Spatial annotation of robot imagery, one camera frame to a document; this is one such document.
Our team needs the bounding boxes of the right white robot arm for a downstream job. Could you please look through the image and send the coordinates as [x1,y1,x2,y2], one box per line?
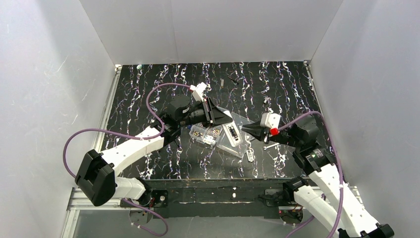
[242,111,395,238]

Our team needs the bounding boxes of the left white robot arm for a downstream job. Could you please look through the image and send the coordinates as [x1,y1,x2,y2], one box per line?
[75,95,233,206]

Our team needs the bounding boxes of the clear plastic screw box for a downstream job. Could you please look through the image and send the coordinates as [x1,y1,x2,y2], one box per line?
[189,112,253,159]

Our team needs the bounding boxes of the small silver wrench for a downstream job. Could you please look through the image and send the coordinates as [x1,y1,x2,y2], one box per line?
[263,143,280,151]

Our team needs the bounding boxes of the black hex key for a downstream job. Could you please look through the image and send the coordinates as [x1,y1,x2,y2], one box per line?
[227,75,239,85]

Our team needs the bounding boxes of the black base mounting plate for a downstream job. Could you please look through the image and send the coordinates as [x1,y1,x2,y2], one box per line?
[146,178,302,219]

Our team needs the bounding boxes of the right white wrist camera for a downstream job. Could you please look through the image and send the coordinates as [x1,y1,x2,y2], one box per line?
[260,113,281,136]

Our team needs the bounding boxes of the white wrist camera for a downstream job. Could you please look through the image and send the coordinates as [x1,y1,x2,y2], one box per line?
[260,113,281,136]
[189,82,207,102]

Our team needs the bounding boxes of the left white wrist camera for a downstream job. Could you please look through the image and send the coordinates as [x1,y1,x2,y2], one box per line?
[189,82,207,102]

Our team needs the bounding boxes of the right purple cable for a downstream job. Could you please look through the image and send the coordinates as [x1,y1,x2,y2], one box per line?
[277,111,345,238]

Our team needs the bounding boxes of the purple cable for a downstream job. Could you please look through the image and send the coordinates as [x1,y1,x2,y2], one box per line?
[63,82,196,237]
[277,111,345,238]

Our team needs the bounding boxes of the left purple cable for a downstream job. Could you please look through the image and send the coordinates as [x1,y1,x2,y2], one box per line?
[63,82,196,237]

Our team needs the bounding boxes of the aluminium frame rail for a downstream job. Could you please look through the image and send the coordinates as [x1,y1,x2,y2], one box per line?
[60,65,123,238]

